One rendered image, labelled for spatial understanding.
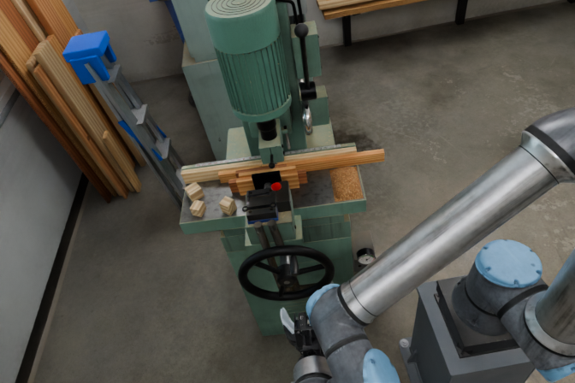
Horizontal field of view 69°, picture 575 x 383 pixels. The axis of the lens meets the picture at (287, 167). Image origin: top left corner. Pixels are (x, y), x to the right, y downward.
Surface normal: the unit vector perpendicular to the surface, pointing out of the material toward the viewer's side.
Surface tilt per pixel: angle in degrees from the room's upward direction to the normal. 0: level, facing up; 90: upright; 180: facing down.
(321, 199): 0
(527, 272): 3
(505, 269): 3
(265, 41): 90
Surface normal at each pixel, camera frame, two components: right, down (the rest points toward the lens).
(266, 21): 0.69, 0.44
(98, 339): -0.14, -0.70
